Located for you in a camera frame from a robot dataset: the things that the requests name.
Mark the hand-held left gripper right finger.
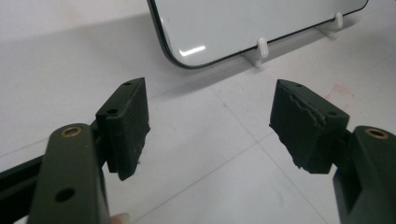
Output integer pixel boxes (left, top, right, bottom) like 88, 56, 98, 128
268, 78, 351, 175

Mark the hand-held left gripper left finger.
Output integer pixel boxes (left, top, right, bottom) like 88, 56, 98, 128
94, 77, 151, 182

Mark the white whiteboard with black rim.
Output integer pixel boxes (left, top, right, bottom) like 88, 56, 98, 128
147, 0, 370, 70

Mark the white whiteboard stand foot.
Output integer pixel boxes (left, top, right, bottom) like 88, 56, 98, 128
313, 11, 345, 40
242, 37, 270, 69

